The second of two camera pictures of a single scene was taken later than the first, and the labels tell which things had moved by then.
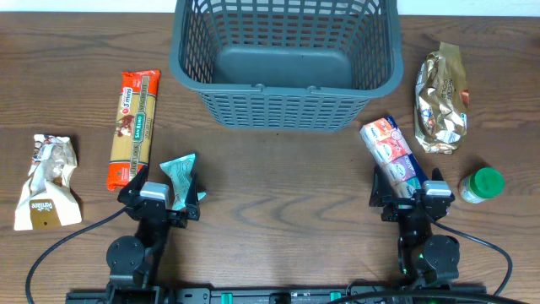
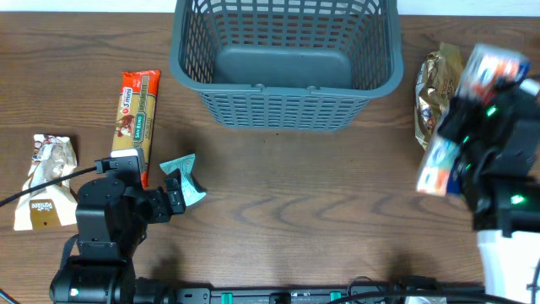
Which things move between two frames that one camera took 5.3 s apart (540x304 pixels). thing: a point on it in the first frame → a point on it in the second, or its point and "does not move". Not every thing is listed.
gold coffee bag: (441, 100) does not move
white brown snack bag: (47, 199) does not move
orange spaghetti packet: (133, 125) does not move
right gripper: (410, 209) → (457, 151)
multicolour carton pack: (393, 156) → (486, 67)
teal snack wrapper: (180, 171) does not move
